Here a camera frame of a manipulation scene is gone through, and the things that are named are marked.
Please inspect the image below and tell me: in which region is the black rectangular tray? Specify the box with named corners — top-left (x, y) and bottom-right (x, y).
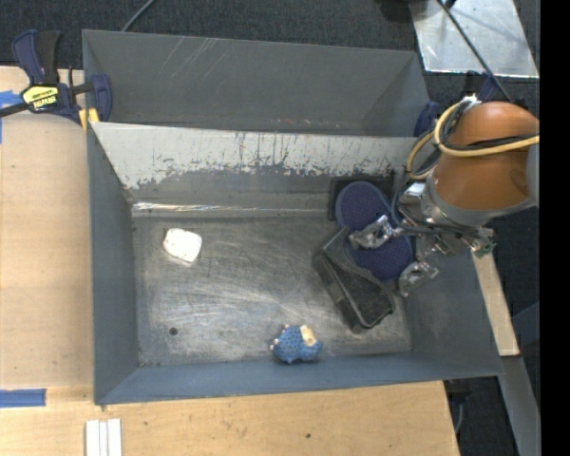
top-left (312, 227), bottom-right (397, 335)

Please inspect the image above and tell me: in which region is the dark blue dotted slipper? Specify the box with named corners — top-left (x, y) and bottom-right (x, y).
top-left (333, 180), bottom-right (415, 285)

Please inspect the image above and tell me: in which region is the blue toy animal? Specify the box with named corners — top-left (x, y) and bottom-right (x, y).
top-left (268, 323), bottom-right (324, 366)

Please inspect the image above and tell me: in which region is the white sponge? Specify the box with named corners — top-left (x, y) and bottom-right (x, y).
top-left (161, 227), bottom-right (204, 263)

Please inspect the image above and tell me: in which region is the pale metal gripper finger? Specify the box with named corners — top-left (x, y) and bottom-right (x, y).
top-left (348, 215), bottom-right (406, 252)
top-left (398, 259), bottom-right (441, 299)

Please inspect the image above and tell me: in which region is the grey metal bin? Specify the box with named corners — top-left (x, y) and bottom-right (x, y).
top-left (81, 28), bottom-right (505, 406)

